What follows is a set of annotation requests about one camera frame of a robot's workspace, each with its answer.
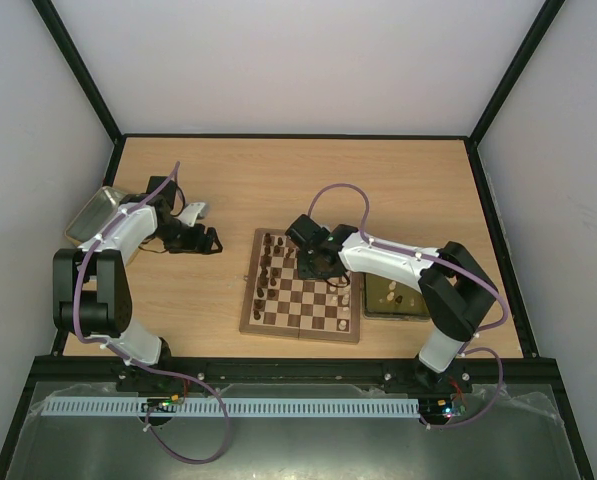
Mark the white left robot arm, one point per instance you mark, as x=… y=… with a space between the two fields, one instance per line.
x=91 y=293

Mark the white slotted cable duct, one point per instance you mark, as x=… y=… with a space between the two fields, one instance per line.
x=235 y=407

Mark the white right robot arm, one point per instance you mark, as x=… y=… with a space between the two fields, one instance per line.
x=458 y=294

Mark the silver metal tray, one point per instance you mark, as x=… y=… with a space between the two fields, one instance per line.
x=94 y=215

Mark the gold metal tin tray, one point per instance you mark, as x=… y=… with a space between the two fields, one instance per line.
x=375 y=291

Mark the wooden chess board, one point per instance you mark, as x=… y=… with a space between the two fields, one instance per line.
x=296 y=308

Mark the black frame rail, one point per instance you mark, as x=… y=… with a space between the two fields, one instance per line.
x=392 y=376

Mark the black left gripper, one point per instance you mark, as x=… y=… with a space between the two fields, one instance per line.
x=194 y=245

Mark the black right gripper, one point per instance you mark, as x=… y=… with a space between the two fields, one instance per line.
x=316 y=266

